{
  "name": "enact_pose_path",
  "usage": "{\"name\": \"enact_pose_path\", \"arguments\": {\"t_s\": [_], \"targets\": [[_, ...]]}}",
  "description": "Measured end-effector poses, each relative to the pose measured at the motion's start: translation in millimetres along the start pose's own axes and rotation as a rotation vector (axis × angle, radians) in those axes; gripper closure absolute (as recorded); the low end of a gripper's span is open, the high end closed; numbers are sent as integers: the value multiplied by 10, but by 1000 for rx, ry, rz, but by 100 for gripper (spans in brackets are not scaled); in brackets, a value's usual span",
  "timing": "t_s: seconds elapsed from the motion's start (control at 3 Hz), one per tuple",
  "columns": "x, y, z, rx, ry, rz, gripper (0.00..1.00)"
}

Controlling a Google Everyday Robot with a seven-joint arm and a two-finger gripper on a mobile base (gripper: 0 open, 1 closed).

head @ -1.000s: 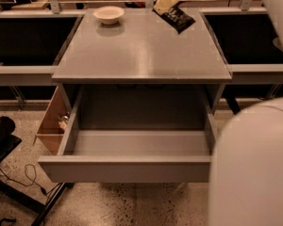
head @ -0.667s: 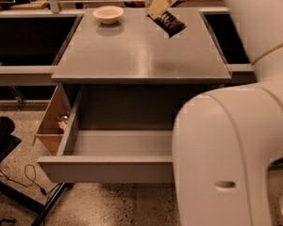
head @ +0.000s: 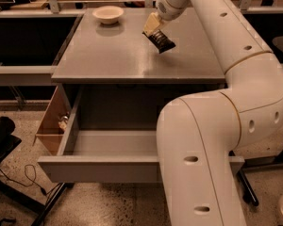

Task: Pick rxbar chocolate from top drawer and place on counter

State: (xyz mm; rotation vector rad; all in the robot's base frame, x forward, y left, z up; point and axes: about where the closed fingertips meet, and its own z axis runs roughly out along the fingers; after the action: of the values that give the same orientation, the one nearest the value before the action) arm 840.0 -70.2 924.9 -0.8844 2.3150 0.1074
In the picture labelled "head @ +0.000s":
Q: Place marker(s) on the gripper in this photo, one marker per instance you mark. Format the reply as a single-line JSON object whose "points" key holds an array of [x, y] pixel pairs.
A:
{"points": [[164, 8]]}

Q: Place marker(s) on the black rxbar chocolate wrapper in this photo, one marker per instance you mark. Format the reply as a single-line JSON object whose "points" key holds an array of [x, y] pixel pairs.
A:
{"points": [[161, 41]]}

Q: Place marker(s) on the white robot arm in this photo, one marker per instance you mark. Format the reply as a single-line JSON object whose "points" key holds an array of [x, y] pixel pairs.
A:
{"points": [[254, 80]]}

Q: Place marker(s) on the grey counter cabinet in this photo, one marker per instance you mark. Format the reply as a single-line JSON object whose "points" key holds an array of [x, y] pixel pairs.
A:
{"points": [[113, 72]]}

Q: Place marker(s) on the grey open top drawer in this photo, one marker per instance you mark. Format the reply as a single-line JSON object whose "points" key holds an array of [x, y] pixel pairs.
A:
{"points": [[100, 167]]}

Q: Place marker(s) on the white ceramic bowl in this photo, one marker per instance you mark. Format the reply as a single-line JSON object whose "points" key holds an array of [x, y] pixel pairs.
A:
{"points": [[108, 14]]}

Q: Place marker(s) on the black stand leg left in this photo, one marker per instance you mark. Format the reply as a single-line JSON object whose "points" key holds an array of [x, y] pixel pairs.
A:
{"points": [[51, 200]]}

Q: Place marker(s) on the black stand leg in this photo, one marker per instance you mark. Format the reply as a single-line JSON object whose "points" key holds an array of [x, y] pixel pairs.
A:
{"points": [[249, 195], [51, 200]]}

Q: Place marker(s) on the black chair left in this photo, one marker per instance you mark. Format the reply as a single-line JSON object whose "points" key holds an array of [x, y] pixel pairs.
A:
{"points": [[8, 142]]}

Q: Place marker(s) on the black stand leg right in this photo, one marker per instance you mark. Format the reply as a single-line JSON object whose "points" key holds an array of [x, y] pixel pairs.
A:
{"points": [[249, 195]]}

